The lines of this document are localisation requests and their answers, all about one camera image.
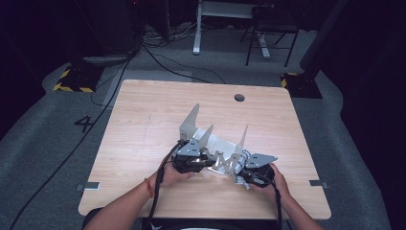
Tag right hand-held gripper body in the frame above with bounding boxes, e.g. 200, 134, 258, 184
238, 152, 279, 189

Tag curved black floor cable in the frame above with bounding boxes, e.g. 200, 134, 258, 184
141, 44, 227, 85

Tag left hand-held gripper black cable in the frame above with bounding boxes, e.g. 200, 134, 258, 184
147, 143, 182, 230

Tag yellow black striped stand base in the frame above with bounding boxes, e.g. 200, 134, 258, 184
52, 61, 105, 94
280, 71, 324, 100

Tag white expandable metal book rack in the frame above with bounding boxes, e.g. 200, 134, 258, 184
178, 103, 250, 177

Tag black folding chair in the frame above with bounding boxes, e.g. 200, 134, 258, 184
239, 3, 301, 68

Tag hand-held gripper black cable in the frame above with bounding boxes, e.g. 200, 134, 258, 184
147, 143, 182, 230
269, 181, 283, 230

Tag person's right hand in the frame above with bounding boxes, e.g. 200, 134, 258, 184
250, 163, 292, 201

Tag grey tape piece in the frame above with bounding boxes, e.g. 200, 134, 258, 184
308, 179, 329, 189
75, 181, 101, 193

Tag red string bracelet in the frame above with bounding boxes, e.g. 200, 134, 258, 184
144, 177, 156, 199

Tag long black floor cable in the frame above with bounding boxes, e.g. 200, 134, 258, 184
8, 47, 135, 230

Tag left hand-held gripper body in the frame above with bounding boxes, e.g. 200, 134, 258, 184
171, 137, 206, 174

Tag person's dark clothing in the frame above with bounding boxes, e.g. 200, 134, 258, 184
81, 207, 282, 230

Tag black cabinet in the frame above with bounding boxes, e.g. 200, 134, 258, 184
94, 0, 146, 56

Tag dark slanted stand pole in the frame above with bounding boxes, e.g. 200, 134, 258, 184
299, 0, 350, 81

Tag right hand-held gripper black cable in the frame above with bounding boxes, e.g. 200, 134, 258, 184
269, 181, 283, 230

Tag white metal desk frame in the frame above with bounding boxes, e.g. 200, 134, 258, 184
192, 0, 273, 59

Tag person's left hand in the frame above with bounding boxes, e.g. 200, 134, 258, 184
155, 161, 196, 190

